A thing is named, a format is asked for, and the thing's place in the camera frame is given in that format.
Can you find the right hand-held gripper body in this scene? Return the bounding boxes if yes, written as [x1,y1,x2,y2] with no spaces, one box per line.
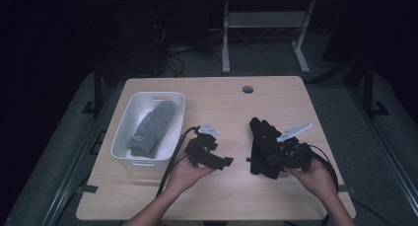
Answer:
[276,121,314,173]

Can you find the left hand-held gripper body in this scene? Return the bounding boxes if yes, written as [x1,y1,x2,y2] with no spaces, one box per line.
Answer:
[184,122,227,171]

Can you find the black glove with side tag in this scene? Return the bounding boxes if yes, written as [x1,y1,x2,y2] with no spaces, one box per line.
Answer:
[245,116,284,181]

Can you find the grey mitten with label patch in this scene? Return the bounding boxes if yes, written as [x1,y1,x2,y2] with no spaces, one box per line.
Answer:
[127,100,177,156]

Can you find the white plastic bin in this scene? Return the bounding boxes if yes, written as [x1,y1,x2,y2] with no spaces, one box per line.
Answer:
[110,91,186,171]

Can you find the person's left hand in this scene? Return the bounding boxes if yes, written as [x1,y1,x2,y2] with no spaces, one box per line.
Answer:
[167,154,215,197]

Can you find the person's right hand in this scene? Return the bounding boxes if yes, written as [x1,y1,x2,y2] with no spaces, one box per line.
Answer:
[284,157,337,199]

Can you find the black metal stand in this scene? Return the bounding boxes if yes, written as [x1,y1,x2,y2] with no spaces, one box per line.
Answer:
[361,56,389,117]
[82,59,104,117]

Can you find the black tape strip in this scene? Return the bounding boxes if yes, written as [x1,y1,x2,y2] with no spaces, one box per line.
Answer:
[76,184,99,194]

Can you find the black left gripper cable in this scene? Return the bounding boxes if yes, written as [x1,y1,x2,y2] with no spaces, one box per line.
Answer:
[156,125,201,197]

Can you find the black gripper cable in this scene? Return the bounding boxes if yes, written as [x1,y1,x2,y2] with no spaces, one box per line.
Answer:
[156,125,201,197]
[308,143,392,226]

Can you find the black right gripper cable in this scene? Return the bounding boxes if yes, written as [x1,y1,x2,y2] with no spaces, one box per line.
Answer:
[308,143,392,226]

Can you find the aluminium floor rail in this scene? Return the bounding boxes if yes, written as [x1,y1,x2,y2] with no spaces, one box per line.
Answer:
[40,86,116,226]
[348,86,418,218]

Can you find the tangle of floor cables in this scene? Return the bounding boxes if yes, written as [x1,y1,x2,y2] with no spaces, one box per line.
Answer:
[154,23,225,78]

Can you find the white metal frame table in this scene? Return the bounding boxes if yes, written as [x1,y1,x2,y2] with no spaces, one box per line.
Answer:
[210,0,317,75]

